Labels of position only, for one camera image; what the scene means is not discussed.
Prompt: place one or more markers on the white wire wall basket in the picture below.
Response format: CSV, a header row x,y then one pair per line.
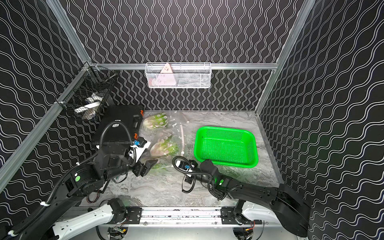
x,y
189,75

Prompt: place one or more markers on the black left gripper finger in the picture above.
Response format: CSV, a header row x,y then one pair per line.
x,y
149,165
139,169

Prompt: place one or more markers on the green perforated plastic basket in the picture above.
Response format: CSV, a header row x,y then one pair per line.
x,y
226,147

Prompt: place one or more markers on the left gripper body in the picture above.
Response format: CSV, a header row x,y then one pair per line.
x,y
140,169

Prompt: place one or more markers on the black wire wall basket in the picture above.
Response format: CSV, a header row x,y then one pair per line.
x,y
96,79

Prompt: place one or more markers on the zip-top bag with cabbage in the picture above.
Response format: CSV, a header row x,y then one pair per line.
x,y
163,177
167,142
163,120

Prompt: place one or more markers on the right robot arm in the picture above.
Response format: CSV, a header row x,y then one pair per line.
x,y
292,210

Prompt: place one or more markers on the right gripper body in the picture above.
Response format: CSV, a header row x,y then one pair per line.
x,y
194,163

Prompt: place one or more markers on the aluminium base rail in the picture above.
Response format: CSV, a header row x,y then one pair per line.
x,y
172,217

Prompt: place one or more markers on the white items in black basket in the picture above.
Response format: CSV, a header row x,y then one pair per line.
x,y
89,110

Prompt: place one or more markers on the pink triangular card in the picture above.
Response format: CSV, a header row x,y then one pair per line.
x,y
166,77

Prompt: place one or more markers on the black tool case orange latches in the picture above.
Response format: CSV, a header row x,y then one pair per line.
x,y
130,115

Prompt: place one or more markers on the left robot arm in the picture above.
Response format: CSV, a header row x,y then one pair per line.
x,y
108,162

